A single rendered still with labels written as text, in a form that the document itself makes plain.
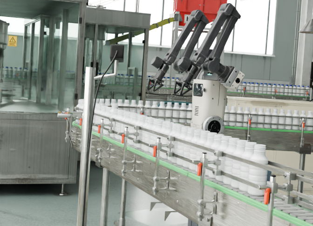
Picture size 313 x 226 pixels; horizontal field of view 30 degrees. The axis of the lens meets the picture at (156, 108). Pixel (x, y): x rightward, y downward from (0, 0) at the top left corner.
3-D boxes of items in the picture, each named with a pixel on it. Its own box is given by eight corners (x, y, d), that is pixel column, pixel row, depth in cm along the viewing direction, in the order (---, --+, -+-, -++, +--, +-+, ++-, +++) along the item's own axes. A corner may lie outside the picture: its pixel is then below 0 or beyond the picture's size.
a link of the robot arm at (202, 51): (235, 7, 365) (227, 8, 376) (228, 2, 363) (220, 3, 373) (203, 66, 361) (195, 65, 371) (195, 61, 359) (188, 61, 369)
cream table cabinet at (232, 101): (301, 188, 787) (307, 101, 781) (316, 198, 725) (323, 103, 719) (220, 184, 781) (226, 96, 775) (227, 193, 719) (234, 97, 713)
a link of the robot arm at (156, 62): (175, 58, 403) (170, 58, 411) (162, 49, 399) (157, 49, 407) (166, 73, 401) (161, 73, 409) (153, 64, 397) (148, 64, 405)
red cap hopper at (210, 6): (164, 159, 989) (175, -8, 975) (162, 153, 1061) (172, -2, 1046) (218, 162, 994) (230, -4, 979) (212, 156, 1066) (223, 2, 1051)
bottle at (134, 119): (128, 144, 312) (130, 113, 311) (139, 144, 313) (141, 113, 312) (129, 145, 306) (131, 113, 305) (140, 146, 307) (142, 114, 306)
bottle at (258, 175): (244, 194, 191) (248, 144, 191) (251, 192, 197) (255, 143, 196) (261, 197, 188) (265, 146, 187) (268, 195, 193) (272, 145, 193)
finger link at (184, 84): (178, 93, 355) (186, 79, 356) (173, 92, 362) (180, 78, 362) (186, 99, 358) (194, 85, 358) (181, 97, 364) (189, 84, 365)
